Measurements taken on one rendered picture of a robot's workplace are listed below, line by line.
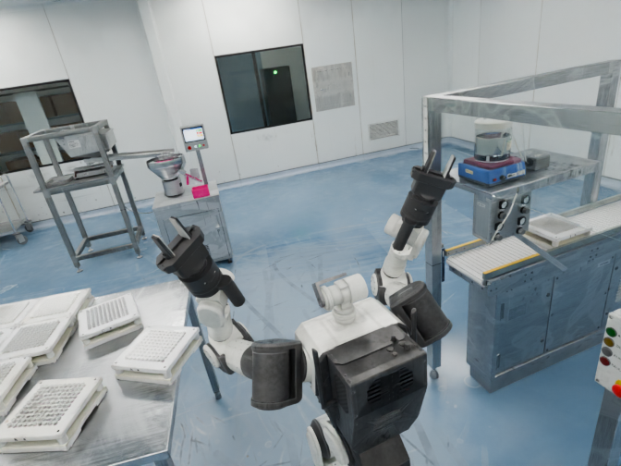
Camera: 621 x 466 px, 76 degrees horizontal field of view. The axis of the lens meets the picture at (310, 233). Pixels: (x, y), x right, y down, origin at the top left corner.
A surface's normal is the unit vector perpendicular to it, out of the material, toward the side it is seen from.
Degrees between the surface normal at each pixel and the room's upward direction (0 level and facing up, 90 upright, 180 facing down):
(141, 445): 0
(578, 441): 0
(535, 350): 90
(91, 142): 90
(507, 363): 90
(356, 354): 0
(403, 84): 90
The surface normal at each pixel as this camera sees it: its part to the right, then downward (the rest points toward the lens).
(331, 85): 0.27, 0.36
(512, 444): -0.13, -0.90
